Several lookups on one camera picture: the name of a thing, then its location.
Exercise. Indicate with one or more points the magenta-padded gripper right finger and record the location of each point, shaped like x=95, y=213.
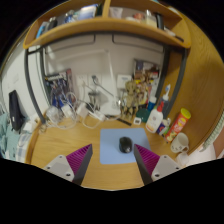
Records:
x=163, y=166

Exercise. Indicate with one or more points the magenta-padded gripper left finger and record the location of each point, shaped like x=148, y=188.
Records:
x=61, y=166

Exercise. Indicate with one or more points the black computer mouse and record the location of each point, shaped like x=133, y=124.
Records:
x=125, y=145

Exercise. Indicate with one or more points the light blue mouse pad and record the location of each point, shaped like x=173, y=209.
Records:
x=110, y=146

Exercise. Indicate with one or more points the white mug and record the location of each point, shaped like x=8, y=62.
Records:
x=179, y=142

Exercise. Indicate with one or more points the red yellow chips can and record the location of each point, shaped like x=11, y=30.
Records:
x=177, y=126

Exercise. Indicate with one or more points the white pump bottle red top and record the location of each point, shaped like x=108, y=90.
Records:
x=154, y=120

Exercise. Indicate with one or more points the clear plastic container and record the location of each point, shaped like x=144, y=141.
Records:
x=52, y=115

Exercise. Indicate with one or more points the small white desk clock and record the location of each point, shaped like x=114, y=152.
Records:
x=137, y=121

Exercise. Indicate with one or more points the dark green round tin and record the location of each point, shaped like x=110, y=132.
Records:
x=142, y=115

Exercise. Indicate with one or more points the white charger block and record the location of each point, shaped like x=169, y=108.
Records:
x=67, y=111
x=81, y=110

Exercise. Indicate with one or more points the checked bedding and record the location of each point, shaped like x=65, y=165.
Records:
x=10, y=140

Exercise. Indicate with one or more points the white power strip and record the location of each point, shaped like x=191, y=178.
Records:
x=97, y=115

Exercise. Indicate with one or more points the small blue bottle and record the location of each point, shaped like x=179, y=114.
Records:
x=151, y=104

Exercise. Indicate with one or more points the tall blue white bottle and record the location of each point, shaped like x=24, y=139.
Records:
x=165, y=98

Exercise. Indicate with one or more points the black backpack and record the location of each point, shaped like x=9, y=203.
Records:
x=16, y=111

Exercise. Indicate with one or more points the brown tree creature figurine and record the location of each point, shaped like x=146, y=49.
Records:
x=130, y=100

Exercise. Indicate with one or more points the robot model kit box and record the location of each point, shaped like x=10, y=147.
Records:
x=60, y=88

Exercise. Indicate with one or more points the stack of colourful boxes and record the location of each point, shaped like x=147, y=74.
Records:
x=146, y=68

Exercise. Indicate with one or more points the white desk lamp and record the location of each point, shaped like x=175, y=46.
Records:
x=111, y=80

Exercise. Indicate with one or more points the wooden overhead shelf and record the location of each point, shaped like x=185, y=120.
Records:
x=100, y=26

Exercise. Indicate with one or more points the grey metal frame post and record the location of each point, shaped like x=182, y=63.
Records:
x=31, y=90

